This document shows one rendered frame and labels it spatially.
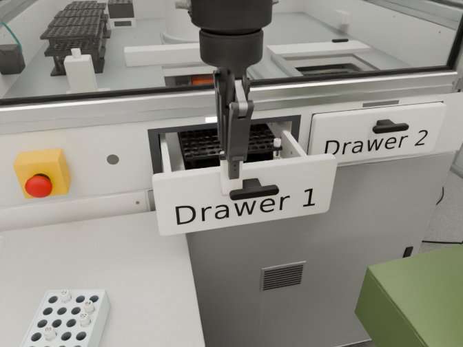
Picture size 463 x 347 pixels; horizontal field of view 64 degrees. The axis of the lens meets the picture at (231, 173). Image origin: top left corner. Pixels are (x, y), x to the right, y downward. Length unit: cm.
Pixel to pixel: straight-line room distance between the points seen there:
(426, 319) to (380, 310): 6
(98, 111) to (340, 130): 45
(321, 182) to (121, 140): 36
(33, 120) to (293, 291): 76
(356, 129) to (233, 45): 43
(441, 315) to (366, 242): 55
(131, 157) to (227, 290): 46
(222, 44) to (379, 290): 36
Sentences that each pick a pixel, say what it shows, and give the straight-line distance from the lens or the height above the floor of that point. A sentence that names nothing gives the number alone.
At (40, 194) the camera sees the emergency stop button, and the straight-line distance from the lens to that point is 69.
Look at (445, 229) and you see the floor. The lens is 212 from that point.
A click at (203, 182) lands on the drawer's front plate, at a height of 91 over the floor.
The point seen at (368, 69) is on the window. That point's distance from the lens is 79.
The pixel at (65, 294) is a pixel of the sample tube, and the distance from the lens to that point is 59.
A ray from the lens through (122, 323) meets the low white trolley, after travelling 59.
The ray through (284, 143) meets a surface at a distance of 75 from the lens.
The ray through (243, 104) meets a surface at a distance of 42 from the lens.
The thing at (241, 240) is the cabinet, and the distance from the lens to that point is 88.
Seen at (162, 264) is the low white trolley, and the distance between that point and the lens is 65.
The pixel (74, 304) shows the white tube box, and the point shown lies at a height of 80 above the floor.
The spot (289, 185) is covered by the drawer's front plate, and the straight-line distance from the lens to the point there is 60.
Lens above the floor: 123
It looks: 33 degrees down
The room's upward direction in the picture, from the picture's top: straight up
